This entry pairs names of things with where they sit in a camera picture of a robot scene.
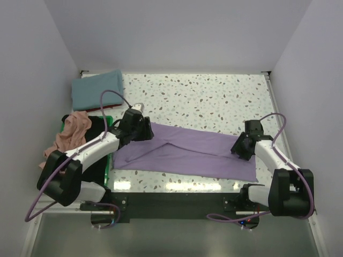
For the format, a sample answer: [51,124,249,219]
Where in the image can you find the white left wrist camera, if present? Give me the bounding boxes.
[131,103,144,113]

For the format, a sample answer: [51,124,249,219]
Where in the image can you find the folded blue t-shirt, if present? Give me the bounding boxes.
[71,69,124,111]

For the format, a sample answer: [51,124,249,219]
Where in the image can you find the folded dark red t-shirt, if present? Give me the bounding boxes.
[85,104,122,112]

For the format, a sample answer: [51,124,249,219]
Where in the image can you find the purple t-shirt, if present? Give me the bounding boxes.
[113,123,257,182]

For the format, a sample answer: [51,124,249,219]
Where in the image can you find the green plastic bin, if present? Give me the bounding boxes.
[60,115,115,188]

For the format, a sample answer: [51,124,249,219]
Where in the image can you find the black t-shirt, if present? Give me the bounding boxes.
[82,116,108,185]

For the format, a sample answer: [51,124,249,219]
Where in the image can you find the pink crumpled t-shirt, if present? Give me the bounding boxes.
[43,111,92,158]

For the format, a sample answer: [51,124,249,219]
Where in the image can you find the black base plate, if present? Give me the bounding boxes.
[80,192,268,229]

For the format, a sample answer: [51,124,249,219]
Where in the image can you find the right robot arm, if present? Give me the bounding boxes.
[231,120,315,218]

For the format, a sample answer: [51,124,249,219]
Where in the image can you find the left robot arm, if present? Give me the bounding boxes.
[37,108,154,210]

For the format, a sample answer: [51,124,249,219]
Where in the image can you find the aluminium frame rail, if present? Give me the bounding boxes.
[235,207,318,215]

